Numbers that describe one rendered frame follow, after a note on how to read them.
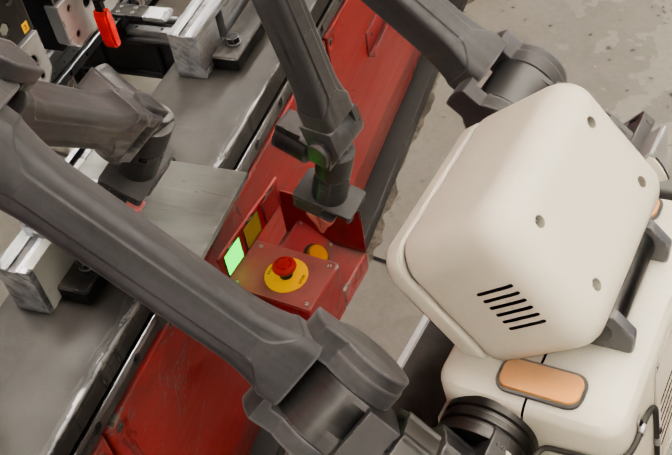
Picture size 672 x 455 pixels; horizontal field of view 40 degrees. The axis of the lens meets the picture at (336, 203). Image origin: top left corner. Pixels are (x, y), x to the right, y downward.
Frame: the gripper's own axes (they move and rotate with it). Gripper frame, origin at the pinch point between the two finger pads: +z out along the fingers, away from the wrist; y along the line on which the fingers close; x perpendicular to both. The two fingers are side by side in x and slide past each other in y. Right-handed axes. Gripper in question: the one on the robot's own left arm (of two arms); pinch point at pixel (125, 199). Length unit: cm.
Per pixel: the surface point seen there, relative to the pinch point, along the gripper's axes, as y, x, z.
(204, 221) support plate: 0.2, 11.5, -4.8
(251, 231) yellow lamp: -14.5, 18.4, 13.2
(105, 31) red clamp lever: -16.2, -13.7, -11.4
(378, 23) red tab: -105, 23, 37
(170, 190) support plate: -4.4, 4.9, -0.9
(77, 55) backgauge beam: -42, -26, 28
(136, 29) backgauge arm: -58, -21, 31
